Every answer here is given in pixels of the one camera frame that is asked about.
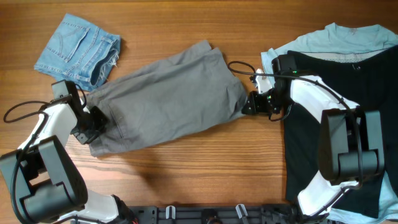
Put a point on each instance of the dark grey base rail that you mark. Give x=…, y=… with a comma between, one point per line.
x=265, y=214

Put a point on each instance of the grey cotton shorts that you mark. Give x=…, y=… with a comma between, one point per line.
x=184, y=94

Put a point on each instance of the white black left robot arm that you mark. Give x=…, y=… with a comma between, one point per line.
x=45, y=186

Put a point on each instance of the black shorts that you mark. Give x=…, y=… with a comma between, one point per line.
x=372, y=83

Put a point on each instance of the folded blue denim shorts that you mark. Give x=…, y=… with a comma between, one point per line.
x=81, y=52

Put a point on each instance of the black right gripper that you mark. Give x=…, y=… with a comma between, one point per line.
x=256, y=107

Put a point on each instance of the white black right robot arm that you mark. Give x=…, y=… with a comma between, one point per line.
x=350, y=146

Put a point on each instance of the light blue t-shirt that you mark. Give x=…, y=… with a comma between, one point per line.
x=343, y=44

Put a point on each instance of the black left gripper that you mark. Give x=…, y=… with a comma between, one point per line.
x=102, y=121

